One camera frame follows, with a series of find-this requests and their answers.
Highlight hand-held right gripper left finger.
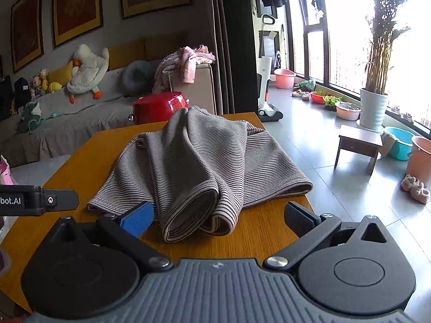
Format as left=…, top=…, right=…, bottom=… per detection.
left=50, top=201, right=174, bottom=273

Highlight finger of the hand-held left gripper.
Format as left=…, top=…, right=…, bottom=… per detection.
left=41, top=189, right=79, bottom=211

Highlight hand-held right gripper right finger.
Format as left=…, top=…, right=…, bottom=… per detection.
left=263, top=201, right=391, bottom=272

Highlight striped knit sweater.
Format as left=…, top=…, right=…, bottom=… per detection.
left=87, top=105, right=314, bottom=243

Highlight pile of pink clothes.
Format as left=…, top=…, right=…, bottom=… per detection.
left=153, top=44, right=216, bottom=95

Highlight pink toy box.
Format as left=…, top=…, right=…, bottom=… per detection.
left=0, top=155, right=16, bottom=186

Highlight green plush toy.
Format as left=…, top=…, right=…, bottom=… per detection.
left=15, top=101, right=46, bottom=134

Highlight grey covered sofa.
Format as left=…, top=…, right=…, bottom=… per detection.
left=0, top=34, right=216, bottom=169

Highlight small wooden stool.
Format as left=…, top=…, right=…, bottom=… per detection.
left=334, top=124, right=384, bottom=175

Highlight black fish tank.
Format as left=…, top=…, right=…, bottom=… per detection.
left=0, top=76, right=15, bottom=122

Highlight black backpack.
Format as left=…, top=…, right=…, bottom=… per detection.
left=13, top=77, right=32, bottom=113

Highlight red round plastic stool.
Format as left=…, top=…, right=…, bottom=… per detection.
left=128, top=92, right=189, bottom=124

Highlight white cloth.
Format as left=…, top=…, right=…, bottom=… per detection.
left=380, top=131, right=396, bottom=157

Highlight pink basin with soil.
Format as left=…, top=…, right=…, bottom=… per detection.
left=335, top=101, right=362, bottom=122

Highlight pink slipper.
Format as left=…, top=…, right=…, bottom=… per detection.
left=401, top=174, right=425, bottom=192
left=410, top=183, right=431, bottom=205

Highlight small doll plush toys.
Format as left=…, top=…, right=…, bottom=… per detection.
left=31, top=69, right=49, bottom=98

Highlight tray of green seedlings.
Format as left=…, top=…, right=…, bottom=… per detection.
left=322, top=96, right=342, bottom=111

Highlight red plastic basin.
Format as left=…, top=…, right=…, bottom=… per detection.
left=310, top=91, right=332, bottom=105

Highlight yellow throw pillow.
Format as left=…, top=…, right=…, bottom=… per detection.
left=47, top=61, right=75, bottom=86

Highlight blue plastic basin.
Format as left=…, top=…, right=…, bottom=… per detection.
left=382, top=126, right=415, bottom=161

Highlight white duck plush toy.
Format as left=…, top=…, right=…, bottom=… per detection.
left=66, top=44, right=110, bottom=104

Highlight potted palm white pot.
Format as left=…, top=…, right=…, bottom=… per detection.
left=357, top=0, right=431, bottom=132

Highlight green leafy plant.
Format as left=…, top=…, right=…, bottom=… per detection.
left=294, top=79, right=317, bottom=92

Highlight pink plastic bucket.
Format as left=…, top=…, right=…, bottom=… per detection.
left=406, top=135, right=431, bottom=187

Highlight pink plastic basin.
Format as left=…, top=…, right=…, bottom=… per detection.
left=274, top=68, right=296, bottom=90

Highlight grey neck pillow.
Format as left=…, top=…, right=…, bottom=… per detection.
left=122, top=60, right=157, bottom=90

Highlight beige sofa armrest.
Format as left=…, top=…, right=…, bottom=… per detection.
left=165, top=64, right=218, bottom=115

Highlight white upright floor washer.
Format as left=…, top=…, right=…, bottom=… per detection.
left=257, top=14, right=284, bottom=122

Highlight mustard yellow back cushion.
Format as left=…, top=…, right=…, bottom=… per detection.
left=108, top=38, right=147, bottom=71
left=145, top=32, right=187, bottom=63

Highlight dark brown curtain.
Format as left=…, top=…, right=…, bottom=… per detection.
left=210, top=0, right=258, bottom=117

